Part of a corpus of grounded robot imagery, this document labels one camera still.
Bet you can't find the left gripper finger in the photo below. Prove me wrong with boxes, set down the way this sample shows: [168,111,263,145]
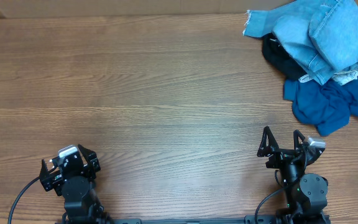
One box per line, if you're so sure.
[39,159,50,180]
[78,144,97,167]

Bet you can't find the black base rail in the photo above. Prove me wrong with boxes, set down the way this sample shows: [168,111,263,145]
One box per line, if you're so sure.
[60,215,331,224]

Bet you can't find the black garment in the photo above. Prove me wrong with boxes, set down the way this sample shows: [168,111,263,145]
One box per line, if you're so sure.
[262,33,306,80]

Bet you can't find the white grey striped cloth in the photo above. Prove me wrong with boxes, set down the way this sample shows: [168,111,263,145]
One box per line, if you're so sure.
[298,62,358,86]

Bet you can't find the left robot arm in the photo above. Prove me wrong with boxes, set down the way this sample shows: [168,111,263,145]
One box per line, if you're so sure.
[39,144,113,224]

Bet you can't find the dark blue shirt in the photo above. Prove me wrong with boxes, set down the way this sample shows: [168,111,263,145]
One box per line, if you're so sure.
[283,77,358,136]

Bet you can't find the light blue denim jeans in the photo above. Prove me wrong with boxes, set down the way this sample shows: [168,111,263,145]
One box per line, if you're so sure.
[243,0,358,73]

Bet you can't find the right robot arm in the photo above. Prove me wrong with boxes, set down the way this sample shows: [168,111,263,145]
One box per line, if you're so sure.
[251,126,331,223]

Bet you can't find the cardboard wall panel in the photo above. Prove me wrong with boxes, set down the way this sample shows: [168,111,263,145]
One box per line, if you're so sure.
[0,0,289,19]

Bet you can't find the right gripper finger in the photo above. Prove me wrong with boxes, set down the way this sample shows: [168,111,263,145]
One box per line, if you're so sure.
[257,126,279,157]
[293,129,305,150]

